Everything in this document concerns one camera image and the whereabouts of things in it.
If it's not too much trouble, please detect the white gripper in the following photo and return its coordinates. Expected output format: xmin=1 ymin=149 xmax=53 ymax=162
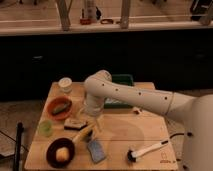
xmin=83 ymin=93 xmax=104 ymax=131

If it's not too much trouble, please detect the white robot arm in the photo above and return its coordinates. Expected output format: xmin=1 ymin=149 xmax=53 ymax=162
xmin=84 ymin=70 xmax=213 ymax=171

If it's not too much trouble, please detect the yellow banana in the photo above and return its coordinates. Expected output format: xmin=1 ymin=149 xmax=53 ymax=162
xmin=72 ymin=124 xmax=94 ymax=144

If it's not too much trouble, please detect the green plastic cup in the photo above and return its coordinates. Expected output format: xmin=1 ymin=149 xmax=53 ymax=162
xmin=38 ymin=120 xmax=53 ymax=137

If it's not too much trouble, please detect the blue grey sponge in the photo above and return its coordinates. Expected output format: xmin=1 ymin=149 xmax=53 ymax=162
xmin=87 ymin=139 xmax=106 ymax=164

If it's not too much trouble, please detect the small red white object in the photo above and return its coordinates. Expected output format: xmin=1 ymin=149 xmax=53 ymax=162
xmin=132 ymin=107 xmax=142 ymax=115

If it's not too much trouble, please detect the green pickle in bowl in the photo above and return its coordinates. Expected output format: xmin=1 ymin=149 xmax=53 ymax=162
xmin=52 ymin=102 xmax=70 ymax=115

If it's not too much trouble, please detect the orange bowl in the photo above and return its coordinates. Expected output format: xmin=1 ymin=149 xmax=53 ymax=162
xmin=47 ymin=97 xmax=72 ymax=120

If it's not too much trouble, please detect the yellow round fruit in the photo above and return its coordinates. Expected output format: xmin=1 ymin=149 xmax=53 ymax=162
xmin=56 ymin=147 xmax=69 ymax=162

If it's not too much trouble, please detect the dark brown bowl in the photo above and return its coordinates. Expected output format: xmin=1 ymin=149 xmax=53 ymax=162
xmin=46 ymin=138 xmax=75 ymax=168

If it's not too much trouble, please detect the green dish rack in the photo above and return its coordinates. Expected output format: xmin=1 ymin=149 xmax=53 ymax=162
xmin=103 ymin=73 xmax=135 ymax=110

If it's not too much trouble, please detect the white dish brush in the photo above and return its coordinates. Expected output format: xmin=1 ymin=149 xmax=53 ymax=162
xmin=127 ymin=140 xmax=169 ymax=162

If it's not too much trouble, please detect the black pole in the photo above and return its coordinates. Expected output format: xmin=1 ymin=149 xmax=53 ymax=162
xmin=13 ymin=122 xmax=24 ymax=171

